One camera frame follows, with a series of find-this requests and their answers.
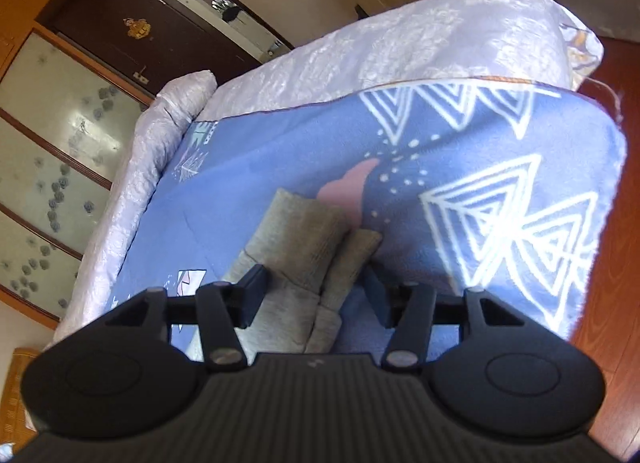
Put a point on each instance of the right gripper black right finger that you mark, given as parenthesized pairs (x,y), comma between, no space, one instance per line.
(407,309)

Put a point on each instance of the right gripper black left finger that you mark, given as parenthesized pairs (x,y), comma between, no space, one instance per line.
(221,308)

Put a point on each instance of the light grey knit pants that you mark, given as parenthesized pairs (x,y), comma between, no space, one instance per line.
(314,258)

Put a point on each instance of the blue patterned bed sheet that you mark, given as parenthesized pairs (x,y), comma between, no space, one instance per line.
(470,183)

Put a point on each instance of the white lavender rolled quilt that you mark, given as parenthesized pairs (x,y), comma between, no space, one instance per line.
(157,134)

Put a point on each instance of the glass sliding wardrobe doors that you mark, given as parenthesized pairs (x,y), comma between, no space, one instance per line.
(63,131)

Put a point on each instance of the wooden headboard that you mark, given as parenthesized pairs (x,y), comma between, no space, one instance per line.
(16,426)

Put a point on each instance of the dark wooden door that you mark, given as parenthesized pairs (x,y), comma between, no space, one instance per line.
(150,42)

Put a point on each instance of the white mattress cover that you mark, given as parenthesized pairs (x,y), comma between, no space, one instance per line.
(537,40)

